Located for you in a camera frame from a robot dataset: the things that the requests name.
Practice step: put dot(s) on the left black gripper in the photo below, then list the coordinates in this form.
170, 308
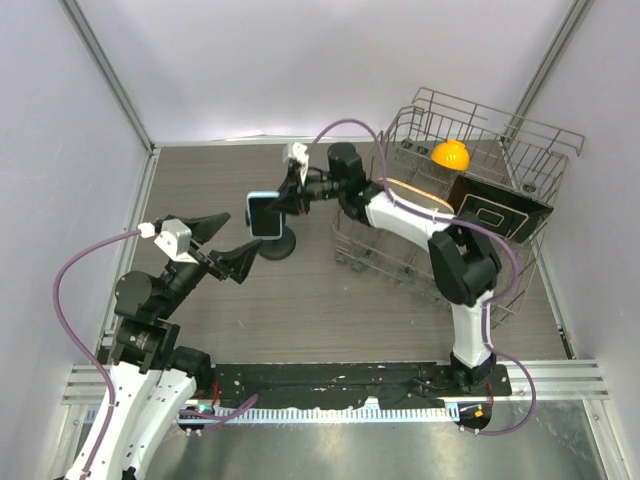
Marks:
235, 262

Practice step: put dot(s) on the black square plate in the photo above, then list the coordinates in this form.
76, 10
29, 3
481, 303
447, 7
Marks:
501, 210

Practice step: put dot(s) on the phone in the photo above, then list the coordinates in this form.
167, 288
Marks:
263, 222

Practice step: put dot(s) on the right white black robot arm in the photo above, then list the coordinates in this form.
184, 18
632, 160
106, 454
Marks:
463, 260

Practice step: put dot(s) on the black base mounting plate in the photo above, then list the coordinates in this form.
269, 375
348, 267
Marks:
340, 386

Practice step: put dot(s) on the oval wooden board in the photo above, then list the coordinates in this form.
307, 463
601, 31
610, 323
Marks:
382, 209

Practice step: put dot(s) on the orange bowl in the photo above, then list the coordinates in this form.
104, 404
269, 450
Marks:
451, 154

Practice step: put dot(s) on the white slotted cable duct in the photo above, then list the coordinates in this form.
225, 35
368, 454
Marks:
369, 413

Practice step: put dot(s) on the black phone stand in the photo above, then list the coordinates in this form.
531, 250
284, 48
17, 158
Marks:
280, 249

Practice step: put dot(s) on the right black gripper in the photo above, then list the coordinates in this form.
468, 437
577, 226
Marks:
296, 200

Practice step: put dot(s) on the aluminium frame rail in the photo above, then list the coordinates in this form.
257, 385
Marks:
553, 379

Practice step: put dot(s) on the grey wire dish rack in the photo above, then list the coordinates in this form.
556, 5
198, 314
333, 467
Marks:
504, 169

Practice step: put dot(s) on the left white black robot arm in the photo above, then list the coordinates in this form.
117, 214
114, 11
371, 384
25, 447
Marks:
151, 377

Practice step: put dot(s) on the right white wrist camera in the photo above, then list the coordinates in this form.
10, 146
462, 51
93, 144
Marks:
296, 157

